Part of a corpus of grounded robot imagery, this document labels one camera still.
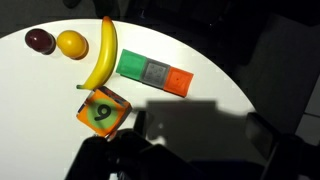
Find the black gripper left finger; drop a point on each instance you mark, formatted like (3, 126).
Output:
(126, 156)

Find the yellow toy banana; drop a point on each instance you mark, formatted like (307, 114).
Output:
(105, 56)

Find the dark red toy plum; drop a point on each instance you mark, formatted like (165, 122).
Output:
(39, 40)

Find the orange plush cube nine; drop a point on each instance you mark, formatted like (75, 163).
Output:
(101, 111)

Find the round orange toy fruit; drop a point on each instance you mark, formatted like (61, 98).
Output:
(71, 44)

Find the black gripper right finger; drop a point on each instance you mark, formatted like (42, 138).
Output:
(283, 153)

